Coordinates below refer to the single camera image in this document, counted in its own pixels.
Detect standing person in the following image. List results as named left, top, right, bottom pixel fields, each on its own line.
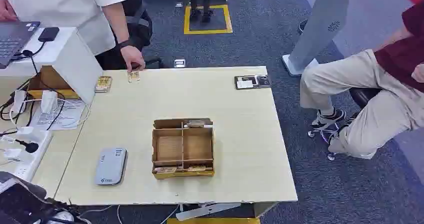
left=0, top=0, right=147, bottom=74

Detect wooden compartment card box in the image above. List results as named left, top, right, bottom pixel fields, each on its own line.
left=151, top=117, right=216, bottom=180

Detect black bag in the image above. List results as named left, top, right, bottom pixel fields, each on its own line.
left=0, top=171, right=84, bottom=224

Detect black power adapter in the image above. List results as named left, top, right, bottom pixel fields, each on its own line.
left=37, top=26, right=61, bottom=43

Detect person's hand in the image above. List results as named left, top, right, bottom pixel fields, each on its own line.
left=120, top=45, right=146, bottom=74

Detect white desk bracket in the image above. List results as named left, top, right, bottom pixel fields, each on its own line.
left=175, top=202, right=242, bottom=222

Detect black robot legs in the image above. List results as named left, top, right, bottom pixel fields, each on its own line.
left=189, top=0, right=215, bottom=24

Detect white riser stand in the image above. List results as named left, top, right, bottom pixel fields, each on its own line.
left=0, top=26, right=105, bottom=106

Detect black cable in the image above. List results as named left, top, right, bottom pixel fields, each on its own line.
left=0, top=40, right=67, bottom=132

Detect white cable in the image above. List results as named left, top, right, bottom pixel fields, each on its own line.
left=8, top=98, right=92, bottom=129

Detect yellow floor tape square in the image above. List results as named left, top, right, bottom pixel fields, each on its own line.
left=183, top=4, right=234, bottom=36

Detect seated person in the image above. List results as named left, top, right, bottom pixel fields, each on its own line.
left=299, top=0, right=424, bottom=161

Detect black desk socket panel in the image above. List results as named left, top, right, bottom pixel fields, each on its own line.
left=234, top=74, right=273, bottom=91

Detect dark laptop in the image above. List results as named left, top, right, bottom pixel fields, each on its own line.
left=0, top=21, right=42, bottom=70

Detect black wristband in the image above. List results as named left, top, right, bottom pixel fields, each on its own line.
left=117, top=38, right=133, bottom=50

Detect white power strip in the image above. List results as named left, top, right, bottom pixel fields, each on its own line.
left=0, top=126, right=54, bottom=183

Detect printed paper sheet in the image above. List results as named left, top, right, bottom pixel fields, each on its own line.
left=29, top=98, right=87, bottom=132

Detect black office chair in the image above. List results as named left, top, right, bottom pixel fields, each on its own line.
left=95, top=0, right=166, bottom=71

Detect white plug adapter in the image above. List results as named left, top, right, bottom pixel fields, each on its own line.
left=40, top=90, right=59, bottom=114
left=10, top=90, right=27, bottom=114

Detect gold printed card stack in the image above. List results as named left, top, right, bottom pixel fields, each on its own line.
left=94, top=76, right=113, bottom=94

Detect card stack in box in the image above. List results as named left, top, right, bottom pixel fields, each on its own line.
left=153, top=165, right=213, bottom=175
left=183, top=119, right=214, bottom=129

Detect grey card reader device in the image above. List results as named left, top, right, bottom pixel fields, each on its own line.
left=94, top=147, right=129, bottom=187

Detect brown cardboard box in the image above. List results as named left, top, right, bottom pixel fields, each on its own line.
left=26, top=65, right=81, bottom=100

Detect black plug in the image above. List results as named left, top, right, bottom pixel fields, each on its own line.
left=15, top=139, right=40, bottom=154

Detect black wheeled stool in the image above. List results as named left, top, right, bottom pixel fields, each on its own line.
left=307, top=87, right=382, bottom=162

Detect pale wooden desk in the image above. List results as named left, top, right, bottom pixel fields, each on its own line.
left=31, top=65, right=299, bottom=219

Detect white pillar stand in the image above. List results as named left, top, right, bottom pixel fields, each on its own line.
left=281, top=0, right=352, bottom=78

